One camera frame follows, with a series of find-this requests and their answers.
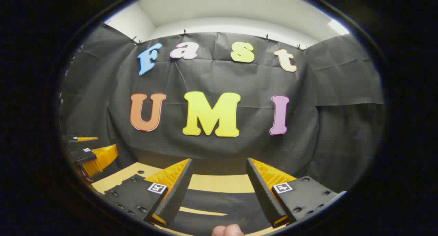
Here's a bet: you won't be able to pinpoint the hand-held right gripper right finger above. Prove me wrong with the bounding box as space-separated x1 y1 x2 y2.
246 157 347 229

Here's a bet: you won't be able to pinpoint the white ceiling light panel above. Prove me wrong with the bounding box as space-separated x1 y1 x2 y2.
328 20 350 36

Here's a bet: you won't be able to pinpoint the dark grey jeans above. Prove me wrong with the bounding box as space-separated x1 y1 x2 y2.
164 189 274 236

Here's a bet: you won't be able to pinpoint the black backdrop cloth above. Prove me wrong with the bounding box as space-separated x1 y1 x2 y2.
60 24 385 195

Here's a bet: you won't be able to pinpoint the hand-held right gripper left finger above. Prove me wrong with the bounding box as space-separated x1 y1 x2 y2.
102 158 193 228

